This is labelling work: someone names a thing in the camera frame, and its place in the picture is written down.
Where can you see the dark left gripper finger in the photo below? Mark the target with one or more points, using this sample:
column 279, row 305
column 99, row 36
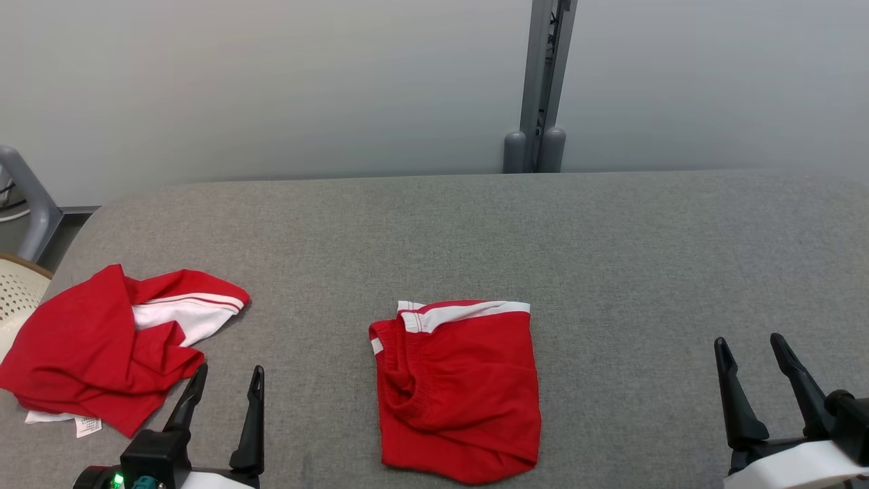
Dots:
column 252, row 435
column 187, row 404

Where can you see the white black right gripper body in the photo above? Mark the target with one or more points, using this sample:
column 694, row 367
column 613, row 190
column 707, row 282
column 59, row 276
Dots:
column 794, row 468

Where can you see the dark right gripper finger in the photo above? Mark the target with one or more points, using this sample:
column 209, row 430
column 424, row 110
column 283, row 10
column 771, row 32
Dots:
column 808, row 401
column 738, row 407

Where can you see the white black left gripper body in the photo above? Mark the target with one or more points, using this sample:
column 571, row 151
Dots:
column 217, row 479

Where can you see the red white t-shirt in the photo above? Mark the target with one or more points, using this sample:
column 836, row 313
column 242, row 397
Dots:
column 75, row 339

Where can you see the red white shorts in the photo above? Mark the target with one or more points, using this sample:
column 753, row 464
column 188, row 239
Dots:
column 468, row 394

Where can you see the grey fabric sofa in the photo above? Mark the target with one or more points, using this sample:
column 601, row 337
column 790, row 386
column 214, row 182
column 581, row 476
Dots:
column 611, row 272

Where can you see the cream perforated laundry basket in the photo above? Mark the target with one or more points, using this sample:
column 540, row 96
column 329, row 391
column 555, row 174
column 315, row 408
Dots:
column 17, row 299

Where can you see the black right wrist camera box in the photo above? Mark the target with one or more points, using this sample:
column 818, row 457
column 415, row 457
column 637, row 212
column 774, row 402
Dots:
column 852, row 424

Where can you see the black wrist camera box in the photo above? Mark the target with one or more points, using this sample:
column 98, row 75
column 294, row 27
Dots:
column 156, row 455
column 852, row 424

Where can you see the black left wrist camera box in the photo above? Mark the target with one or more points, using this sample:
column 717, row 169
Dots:
column 156, row 455

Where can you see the teal left camera connector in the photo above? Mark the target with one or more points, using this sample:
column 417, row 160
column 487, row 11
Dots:
column 144, row 483

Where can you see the grey metal chair frame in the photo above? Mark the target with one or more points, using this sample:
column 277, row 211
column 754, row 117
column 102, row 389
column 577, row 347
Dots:
column 34, row 204

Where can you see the grey cylinder post foot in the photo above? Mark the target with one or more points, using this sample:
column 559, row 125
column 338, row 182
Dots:
column 553, row 149
column 514, row 153

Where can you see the grey partition post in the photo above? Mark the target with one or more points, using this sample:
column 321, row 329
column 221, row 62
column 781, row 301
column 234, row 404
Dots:
column 540, row 68

